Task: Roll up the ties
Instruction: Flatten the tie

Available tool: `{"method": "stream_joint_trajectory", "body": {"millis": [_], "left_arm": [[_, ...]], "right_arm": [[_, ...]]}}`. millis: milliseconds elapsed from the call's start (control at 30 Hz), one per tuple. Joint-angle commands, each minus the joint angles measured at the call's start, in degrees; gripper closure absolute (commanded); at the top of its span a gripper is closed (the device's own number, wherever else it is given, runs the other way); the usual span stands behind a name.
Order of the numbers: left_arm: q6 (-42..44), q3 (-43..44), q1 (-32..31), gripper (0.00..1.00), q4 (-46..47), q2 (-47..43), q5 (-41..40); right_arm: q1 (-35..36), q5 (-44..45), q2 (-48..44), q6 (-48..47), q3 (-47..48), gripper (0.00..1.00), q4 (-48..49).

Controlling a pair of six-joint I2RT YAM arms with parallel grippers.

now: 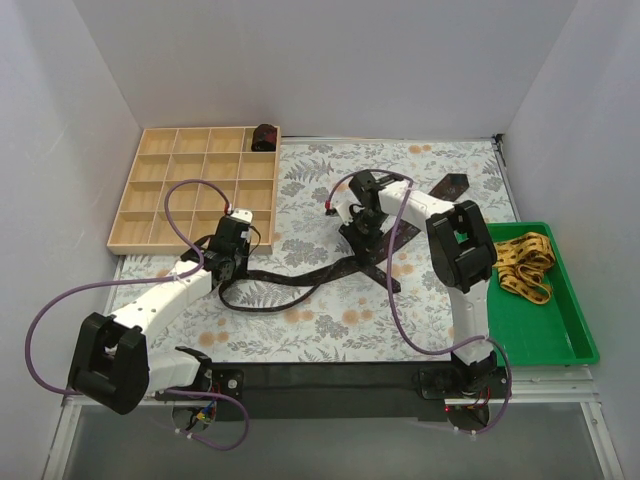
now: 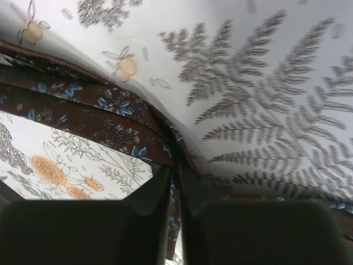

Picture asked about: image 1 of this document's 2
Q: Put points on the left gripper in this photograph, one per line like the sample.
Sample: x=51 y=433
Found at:
x=230 y=239

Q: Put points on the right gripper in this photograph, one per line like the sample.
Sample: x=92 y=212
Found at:
x=360 y=229

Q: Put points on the dark brown patterned tie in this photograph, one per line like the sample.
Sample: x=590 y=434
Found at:
x=339 y=269

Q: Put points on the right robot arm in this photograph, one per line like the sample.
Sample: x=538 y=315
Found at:
x=462 y=255

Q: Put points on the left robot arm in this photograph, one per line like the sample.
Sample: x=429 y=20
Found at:
x=112 y=363

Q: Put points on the wooden compartment tray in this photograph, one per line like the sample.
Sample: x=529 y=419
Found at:
x=181 y=181

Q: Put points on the rolled dark red tie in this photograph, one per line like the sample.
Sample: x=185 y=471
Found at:
x=264 y=138

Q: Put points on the yellow patterned tie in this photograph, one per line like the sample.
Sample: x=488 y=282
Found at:
x=522 y=264

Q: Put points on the green plastic bin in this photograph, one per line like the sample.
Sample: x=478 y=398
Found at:
x=555 y=333

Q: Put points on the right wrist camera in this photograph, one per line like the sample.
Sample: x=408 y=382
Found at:
x=345 y=210

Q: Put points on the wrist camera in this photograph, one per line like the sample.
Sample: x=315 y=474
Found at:
x=345 y=210
x=241 y=215

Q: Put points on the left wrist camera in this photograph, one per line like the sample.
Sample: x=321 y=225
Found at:
x=241 y=215

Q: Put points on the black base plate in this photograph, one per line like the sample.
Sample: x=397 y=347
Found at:
x=415 y=390

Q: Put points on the aluminium frame rail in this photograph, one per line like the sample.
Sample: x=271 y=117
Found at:
x=549 y=425

